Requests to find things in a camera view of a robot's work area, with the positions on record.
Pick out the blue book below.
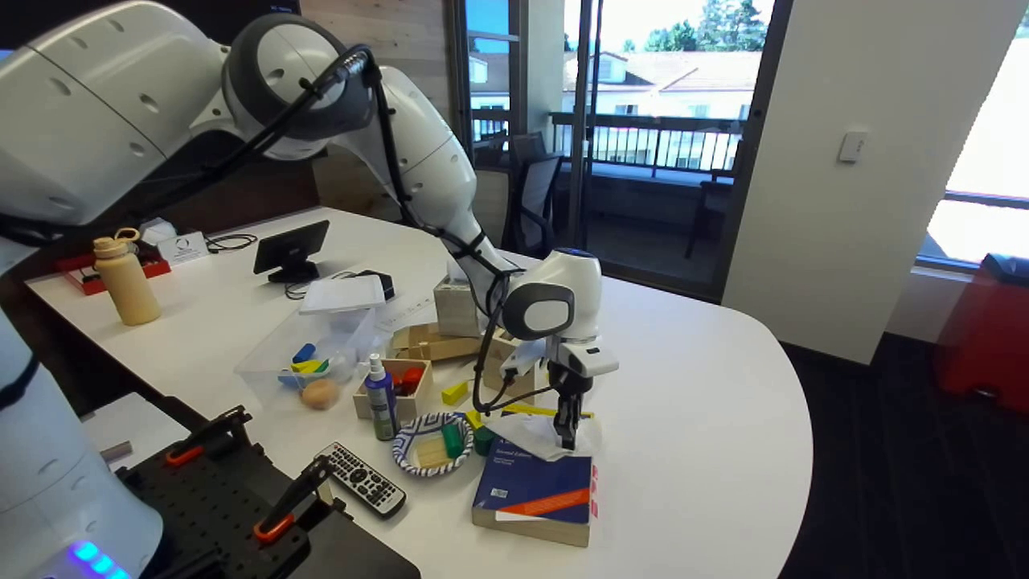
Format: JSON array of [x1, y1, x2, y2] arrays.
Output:
[[474, 441, 596, 548]]

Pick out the white wipe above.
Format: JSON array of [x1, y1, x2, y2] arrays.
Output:
[[489, 415, 596, 462]]

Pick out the black remote control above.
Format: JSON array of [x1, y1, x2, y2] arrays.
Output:
[[323, 443, 405, 519]]

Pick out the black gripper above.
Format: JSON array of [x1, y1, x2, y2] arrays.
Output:
[[547, 360, 591, 452]]

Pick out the red orange toy block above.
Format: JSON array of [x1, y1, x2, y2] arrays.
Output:
[[393, 368, 425, 395]]

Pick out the black clamp orange tips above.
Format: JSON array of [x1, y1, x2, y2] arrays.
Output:
[[160, 405, 252, 465]]

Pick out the clear plastic bin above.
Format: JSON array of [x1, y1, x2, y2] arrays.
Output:
[[235, 307, 389, 401]]

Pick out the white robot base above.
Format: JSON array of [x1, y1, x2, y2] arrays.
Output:
[[0, 320, 165, 579]]

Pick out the wooden open box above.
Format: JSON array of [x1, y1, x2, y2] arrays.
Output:
[[389, 326, 478, 365]]

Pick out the small wooden tray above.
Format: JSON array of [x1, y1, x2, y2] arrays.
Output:
[[353, 358, 432, 421]]

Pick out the black office chair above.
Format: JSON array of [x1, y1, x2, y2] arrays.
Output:
[[503, 132, 564, 259]]

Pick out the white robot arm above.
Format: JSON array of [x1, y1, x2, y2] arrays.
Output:
[[0, 0, 614, 443]]

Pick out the tan water bottle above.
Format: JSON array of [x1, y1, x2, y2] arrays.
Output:
[[92, 230, 160, 326]]

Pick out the patterned plate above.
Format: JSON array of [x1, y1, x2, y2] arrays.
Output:
[[393, 411, 474, 478]]

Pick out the red bin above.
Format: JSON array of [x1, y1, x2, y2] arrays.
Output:
[[936, 253, 1029, 415]]

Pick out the wooden shape sorter cube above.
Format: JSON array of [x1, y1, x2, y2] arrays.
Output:
[[478, 358, 535, 401]]

